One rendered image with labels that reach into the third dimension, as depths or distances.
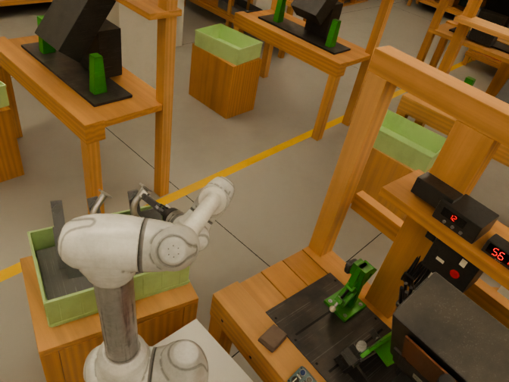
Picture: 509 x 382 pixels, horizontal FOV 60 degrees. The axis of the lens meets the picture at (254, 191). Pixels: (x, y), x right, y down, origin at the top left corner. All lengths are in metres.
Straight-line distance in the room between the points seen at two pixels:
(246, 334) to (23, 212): 2.34
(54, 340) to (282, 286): 0.99
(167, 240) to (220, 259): 2.33
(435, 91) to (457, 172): 0.29
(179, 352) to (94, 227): 0.60
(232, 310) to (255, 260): 1.46
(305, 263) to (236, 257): 1.21
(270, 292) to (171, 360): 0.71
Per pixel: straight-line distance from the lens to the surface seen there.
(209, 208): 1.43
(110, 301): 1.22
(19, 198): 3.89
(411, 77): 1.68
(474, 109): 1.59
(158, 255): 1.01
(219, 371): 1.79
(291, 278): 2.13
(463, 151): 1.64
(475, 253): 1.61
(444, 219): 1.64
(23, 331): 3.05
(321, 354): 1.91
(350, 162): 1.92
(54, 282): 2.12
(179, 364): 1.49
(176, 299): 2.09
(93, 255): 1.06
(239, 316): 1.92
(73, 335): 2.02
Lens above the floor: 2.47
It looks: 38 degrees down
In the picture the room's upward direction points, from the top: 12 degrees clockwise
